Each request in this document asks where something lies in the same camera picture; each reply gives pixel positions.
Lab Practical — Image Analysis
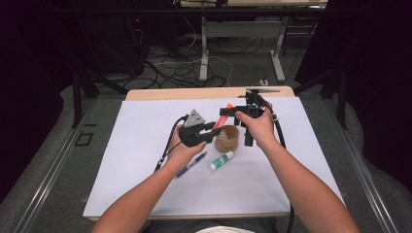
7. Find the person's white shirt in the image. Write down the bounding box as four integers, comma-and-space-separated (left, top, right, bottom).
195, 225, 248, 233

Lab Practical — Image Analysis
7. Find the white table mat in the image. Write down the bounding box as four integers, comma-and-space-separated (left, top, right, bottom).
82, 96, 345, 218

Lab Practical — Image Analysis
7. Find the black curtain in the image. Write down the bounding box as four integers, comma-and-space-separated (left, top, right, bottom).
294, 0, 412, 195
0, 0, 77, 203

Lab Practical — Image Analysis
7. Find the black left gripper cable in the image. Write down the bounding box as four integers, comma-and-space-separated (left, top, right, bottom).
154, 114, 189, 173

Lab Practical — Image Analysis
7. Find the person's right hand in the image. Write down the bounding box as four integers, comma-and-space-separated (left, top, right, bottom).
234, 104, 281, 152

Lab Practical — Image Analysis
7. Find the black equipment cabinet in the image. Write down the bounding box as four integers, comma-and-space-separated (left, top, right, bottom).
76, 13, 148, 76

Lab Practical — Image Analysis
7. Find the white green glue stick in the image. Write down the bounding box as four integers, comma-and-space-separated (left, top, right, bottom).
208, 150, 235, 172

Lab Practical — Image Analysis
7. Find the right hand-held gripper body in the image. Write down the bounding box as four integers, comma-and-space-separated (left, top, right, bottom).
233, 86, 282, 148

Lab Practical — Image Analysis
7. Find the black metal stand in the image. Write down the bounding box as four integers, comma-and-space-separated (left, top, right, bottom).
70, 62, 130, 129
292, 62, 350, 131

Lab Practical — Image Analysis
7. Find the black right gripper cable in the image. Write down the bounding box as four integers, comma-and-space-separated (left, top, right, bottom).
256, 92, 296, 233

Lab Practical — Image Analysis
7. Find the person's left hand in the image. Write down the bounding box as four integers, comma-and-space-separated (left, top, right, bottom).
166, 125, 208, 169

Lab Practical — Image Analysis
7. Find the white metal frame desk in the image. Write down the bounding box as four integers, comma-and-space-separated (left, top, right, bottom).
179, 0, 328, 83

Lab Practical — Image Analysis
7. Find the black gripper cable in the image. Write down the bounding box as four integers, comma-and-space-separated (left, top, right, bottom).
256, 92, 296, 233
154, 114, 189, 173

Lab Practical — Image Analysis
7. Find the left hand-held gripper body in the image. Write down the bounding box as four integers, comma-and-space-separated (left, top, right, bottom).
179, 109, 210, 149

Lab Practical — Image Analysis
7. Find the blue pen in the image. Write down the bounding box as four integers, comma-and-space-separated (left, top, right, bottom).
174, 150, 209, 180

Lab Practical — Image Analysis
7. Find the tangle of floor cables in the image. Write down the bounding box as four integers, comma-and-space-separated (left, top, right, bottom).
122, 16, 235, 90

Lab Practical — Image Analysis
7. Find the metal floor rail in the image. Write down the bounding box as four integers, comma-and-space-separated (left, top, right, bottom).
323, 98, 400, 233
12, 98, 99, 233

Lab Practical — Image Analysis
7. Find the brown tape roll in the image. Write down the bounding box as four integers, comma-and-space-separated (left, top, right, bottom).
214, 124, 241, 153

